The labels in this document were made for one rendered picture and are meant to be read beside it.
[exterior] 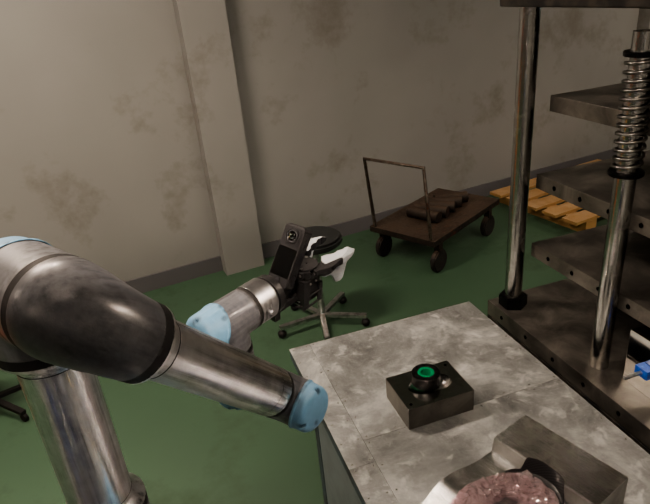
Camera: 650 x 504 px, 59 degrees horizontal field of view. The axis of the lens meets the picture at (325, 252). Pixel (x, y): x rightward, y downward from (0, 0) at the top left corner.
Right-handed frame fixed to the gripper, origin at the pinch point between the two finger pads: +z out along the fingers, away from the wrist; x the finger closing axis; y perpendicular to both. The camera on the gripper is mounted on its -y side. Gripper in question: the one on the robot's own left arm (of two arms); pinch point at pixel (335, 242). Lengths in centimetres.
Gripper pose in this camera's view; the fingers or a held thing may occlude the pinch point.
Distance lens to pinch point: 112.0
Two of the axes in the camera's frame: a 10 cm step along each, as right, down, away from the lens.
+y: -0.2, 8.6, 5.0
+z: 6.2, -3.8, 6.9
